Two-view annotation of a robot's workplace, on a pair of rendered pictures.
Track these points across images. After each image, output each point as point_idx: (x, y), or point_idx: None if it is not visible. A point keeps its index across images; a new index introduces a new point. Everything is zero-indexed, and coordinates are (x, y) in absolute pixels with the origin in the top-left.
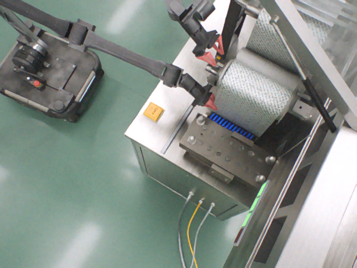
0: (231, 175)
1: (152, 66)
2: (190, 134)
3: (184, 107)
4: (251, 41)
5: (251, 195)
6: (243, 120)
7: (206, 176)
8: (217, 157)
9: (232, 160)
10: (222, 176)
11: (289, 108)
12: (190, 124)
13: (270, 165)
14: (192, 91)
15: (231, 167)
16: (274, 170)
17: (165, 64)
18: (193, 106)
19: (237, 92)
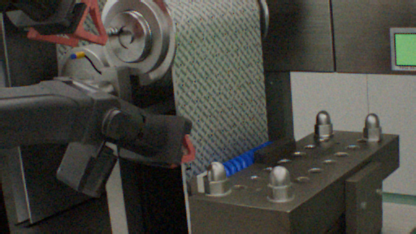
0: (370, 163)
1: (54, 89)
2: (260, 201)
3: None
4: (62, 35)
5: (400, 209)
6: (236, 117)
7: None
8: (327, 171)
9: (333, 158)
10: (372, 190)
11: None
12: (226, 201)
13: (335, 134)
14: (145, 114)
15: (352, 158)
16: (365, 42)
17: (58, 78)
18: (180, 160)
19: (195, 9)
